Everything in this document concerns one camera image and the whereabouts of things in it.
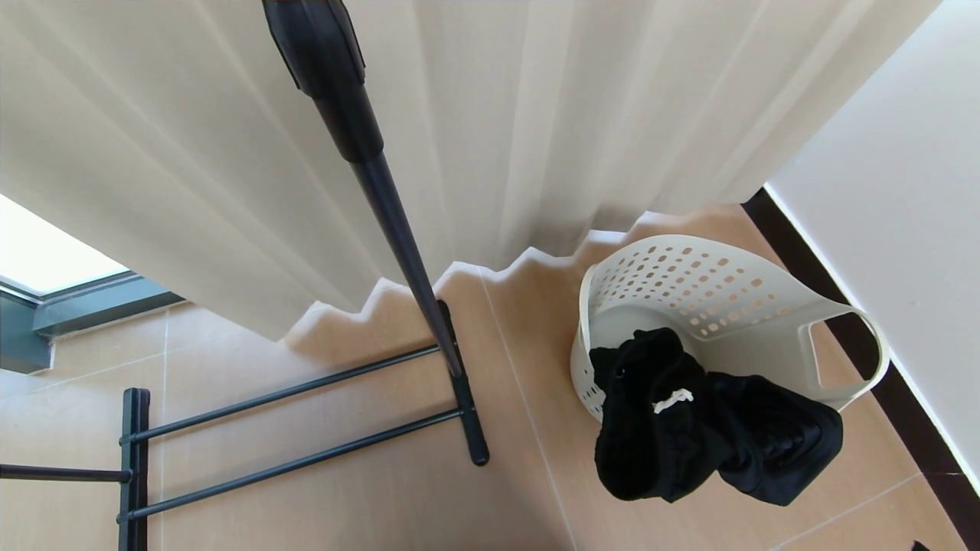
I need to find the white laundry basket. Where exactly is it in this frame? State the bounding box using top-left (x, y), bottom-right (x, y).
top-left (570, 234), bottom-right (890, 423)

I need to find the beige curtain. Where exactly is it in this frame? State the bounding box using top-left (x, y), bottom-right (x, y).
top-left (0, 0), bottom-right (942, 341)

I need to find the heap of black clothes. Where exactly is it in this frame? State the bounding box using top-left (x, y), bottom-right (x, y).
top-left (593, 328), bottom-right (844, 507)

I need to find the window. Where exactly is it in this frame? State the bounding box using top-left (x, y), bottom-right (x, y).
top-left (0, 194), bottom-right (185, 376)

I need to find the black clothes rack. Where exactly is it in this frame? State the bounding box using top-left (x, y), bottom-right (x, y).
top-left (0, 0), bottom-right (489, 551)

